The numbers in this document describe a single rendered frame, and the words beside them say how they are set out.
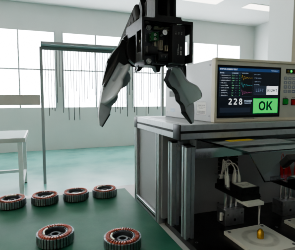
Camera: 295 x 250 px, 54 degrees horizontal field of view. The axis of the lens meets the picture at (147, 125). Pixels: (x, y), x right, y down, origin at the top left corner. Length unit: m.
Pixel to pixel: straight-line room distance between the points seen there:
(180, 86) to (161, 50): 0.08
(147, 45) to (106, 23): 7.07
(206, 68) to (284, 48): 4.14
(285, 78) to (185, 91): 0.72
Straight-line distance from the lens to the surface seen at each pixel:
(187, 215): 0.91
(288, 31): 5.09
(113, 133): 7.30
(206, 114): 0.98
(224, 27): 8.82
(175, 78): 0.44
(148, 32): 0.39
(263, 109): 1.06
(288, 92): 1.13
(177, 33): 0.39
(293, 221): 1.13
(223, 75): 0.96
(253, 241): 0.95
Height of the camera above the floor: 1.19
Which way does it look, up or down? 5 degrees down
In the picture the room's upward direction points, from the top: straight up
